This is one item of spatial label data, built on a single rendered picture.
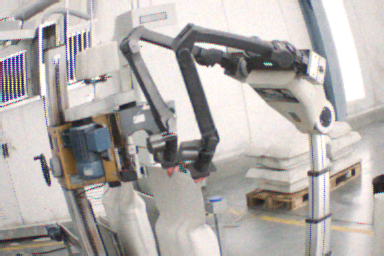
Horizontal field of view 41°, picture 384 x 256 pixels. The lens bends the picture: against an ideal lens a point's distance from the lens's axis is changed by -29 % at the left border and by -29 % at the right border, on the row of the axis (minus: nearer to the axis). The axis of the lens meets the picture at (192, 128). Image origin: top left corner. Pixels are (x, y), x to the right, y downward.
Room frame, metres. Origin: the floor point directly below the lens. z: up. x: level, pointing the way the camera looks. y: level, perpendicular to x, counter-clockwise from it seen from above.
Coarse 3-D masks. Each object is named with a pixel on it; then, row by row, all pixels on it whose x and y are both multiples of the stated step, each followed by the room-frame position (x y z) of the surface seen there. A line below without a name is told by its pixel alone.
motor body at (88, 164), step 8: (72, 128) 2.80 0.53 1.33; (80, 128) 2.79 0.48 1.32; (88, 128) 2.81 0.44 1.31; (96, 128) 2.85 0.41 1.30; (72, 136) 2.81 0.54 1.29; (80, 136) 2.80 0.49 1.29; (72, 144) 2.83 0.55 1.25; (80, 144) 2.79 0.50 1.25; (80, 152) 2.80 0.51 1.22; (88, 152) 2.79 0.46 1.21; (96, 152) 2.83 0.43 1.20; (80, 160) 2.81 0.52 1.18; (88, 160) 2.80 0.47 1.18; (96, 160) 2.82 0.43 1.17; (80, 168) 2.80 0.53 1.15; (88, 168) 2.79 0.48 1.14; (96, 168) 2.80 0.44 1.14; (104, 168) 2.86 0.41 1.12; (80, 176) 2.81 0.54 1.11; (88, 176) 2.79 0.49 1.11; (96, 176) 2.80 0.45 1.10
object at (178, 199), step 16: (160, 176) 2.98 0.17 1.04; (176, 176) 2.81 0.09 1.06; (160, 192) 3.01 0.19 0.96; (176, 192) 2.85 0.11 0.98; (192, 192) 2.68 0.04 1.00; (160, 208) 3.03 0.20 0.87; (176, 208) 2.89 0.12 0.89; (192, 208) 2.70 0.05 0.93; (160, 224) 2.92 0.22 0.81; (176, 224) 2.81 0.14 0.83; (192, 224) 2.70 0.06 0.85; (160, 240) 2.92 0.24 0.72; (176, 240) 2.77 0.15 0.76; (192, 240) 2.68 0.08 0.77; (208, 240) 2.71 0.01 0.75
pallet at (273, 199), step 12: (348, 168) 5.93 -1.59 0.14; (360, 168) 6.02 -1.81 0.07; (348, 180) 5.90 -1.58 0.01; (252, 192) 6.12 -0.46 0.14; (264, 192) 5.99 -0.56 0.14; (276, 192) 5.86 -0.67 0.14; (300, 192) 5.57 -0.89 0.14; (252, 204) 6.11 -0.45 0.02; (276, 204) 5.78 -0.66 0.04; (288, 204) 5.52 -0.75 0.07; (300, 204) 5.52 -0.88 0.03
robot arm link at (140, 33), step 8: (136, 32) 2.75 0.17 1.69; (144, 32) 2.78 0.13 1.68; (152, 32) 2.80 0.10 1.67; (128, 40) 2.73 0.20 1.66; (136, 40) 2.75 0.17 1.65; (144, 40) 2.80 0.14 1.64; (152, 40) 2.80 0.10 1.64; (160, 40) 2.82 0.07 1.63; (168, 40) 2.83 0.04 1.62; (120, 48) 2.78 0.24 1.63; (168, 48) 2.85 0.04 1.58; (200, 48) 2.89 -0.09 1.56; (208, 48) 2.89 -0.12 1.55; (208, 56) 2.88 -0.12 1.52; (216, 56) 2.89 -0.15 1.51; (200, 64) 2.95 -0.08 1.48
